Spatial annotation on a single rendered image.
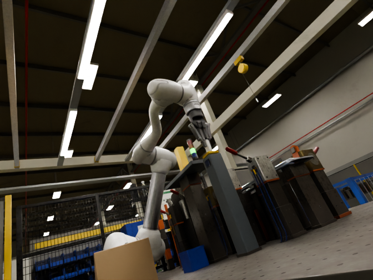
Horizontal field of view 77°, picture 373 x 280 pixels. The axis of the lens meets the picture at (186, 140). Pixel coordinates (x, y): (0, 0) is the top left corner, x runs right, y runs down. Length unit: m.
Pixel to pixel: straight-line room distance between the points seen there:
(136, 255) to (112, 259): 0.12
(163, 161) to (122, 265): 0.67
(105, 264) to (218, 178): 0.74
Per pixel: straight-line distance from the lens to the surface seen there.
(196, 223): 1.29
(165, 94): 1.16
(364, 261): 0.40
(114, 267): 1.42
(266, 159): 1.16
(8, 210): 3.45
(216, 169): 1.08
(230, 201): 1.05
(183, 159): 2.99
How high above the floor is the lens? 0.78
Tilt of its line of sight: 24 degrees up
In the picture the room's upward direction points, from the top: 20 degrees counter-clockwise
